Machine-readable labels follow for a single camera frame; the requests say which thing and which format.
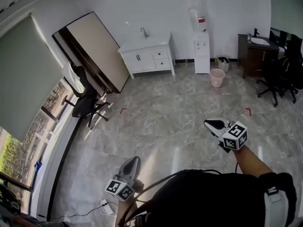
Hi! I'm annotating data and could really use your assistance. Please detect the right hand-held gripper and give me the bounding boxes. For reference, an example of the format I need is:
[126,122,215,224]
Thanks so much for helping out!
[204,118,248,153]

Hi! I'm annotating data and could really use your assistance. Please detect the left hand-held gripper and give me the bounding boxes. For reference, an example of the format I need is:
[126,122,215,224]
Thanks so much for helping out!
[104,156,144,202]

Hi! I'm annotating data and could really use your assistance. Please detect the person's left forearm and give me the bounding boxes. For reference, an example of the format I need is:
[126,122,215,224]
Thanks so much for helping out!
[115,199,139,227]

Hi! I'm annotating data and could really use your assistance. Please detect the person's right forearm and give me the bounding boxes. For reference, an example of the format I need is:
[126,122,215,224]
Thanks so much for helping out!
[233,145,273,181]

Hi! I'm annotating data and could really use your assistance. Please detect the white power strip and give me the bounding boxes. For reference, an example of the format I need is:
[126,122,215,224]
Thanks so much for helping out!
[98,199,114,215]

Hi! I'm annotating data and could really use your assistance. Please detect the pink waste bin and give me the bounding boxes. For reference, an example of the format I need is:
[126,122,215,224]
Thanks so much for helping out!
[209,68,226,88]

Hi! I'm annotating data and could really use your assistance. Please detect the black chest pack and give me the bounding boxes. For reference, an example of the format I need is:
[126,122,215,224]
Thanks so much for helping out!
[124,210,152,227]

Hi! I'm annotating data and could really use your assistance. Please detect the white waste bin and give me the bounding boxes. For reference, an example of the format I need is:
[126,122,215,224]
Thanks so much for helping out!
[217,56,231,72]

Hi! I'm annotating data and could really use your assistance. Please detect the person's black shirt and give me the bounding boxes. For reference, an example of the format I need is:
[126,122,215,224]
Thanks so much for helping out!
[129,169,298,227]

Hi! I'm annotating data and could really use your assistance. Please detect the black office chair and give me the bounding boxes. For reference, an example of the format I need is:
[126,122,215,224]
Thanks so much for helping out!
[284,34,303,91]
[257,55,299,108]
[61,61,110,130]

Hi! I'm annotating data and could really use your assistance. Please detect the white water dispenser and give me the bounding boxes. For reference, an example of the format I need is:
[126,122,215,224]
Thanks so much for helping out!
[193,31,211,75]

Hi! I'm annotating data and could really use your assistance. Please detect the dark wooden vanity cabinet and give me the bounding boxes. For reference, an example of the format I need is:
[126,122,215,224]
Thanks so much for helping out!
[237,34,280,79]

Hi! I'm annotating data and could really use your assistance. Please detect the black backpack yellow trim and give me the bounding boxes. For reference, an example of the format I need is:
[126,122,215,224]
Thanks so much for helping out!
[276,55,293,75]

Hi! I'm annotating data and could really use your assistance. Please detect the white inset basin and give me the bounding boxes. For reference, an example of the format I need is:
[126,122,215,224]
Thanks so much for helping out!
[250,36,268,46]

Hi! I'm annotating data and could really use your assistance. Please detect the white vanity cabinet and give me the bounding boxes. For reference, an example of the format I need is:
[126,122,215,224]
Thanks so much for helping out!
[119,44,176,80]

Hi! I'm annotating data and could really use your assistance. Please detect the white garment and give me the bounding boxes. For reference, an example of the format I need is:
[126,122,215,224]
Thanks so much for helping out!
[61,61,82,93]

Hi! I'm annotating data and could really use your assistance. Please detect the clear water bottle red label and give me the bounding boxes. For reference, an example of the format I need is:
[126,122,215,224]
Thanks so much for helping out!
[188,0,209,32]

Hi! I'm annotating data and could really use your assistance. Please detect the large glass window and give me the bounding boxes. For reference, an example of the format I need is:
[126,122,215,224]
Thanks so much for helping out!
[0,79,79,198]

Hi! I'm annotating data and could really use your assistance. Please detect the beige leaning board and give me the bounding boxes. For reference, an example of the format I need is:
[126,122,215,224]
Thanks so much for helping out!
[65,11,130,94]

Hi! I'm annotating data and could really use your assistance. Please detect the dark brown leaning boards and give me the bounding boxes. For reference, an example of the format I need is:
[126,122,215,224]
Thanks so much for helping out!
[51,26,119,95]

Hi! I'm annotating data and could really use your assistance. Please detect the narrow grey roller blind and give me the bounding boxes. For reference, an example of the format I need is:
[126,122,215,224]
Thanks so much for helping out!
[269,0,303,30]

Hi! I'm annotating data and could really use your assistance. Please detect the wide grey roller blind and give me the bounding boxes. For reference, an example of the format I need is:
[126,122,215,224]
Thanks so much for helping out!
[0,15,63,143]

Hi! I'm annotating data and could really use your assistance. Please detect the black chest cable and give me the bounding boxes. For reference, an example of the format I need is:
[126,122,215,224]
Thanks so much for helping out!
[118,169,223,227]

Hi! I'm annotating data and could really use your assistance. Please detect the black floor cable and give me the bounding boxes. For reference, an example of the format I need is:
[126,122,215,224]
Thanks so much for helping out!
[37,201,119,219]

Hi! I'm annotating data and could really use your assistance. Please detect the grey shoulder strap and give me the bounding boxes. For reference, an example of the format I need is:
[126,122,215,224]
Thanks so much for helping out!
[264,185,291,227]

